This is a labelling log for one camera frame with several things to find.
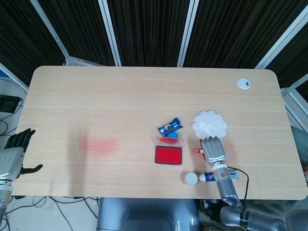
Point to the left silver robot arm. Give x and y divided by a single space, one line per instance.
3 195

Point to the red ink pad box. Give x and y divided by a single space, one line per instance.
167 156

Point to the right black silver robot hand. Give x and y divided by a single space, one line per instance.
213 150

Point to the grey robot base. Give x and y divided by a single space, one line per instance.
144 214

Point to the white flower-shaped plastic dish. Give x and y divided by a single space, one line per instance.
209 124

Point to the white partition frame post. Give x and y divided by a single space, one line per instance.
49 29
13 77
110 33
281 41
296 106
188 31

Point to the white round jar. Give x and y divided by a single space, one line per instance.
191 178

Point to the small red white eraser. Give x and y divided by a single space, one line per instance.
196 150

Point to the blue cookie packet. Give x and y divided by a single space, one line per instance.
169 126

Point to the blue white toothpaste tube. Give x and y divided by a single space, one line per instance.
208 177

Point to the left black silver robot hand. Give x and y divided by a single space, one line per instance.
10 158

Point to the blue round disc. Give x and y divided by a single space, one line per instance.
175 134

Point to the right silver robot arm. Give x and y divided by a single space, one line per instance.
226 187

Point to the black box device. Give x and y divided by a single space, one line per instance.
8 103

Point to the black mesh bin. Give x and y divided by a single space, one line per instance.
210 211

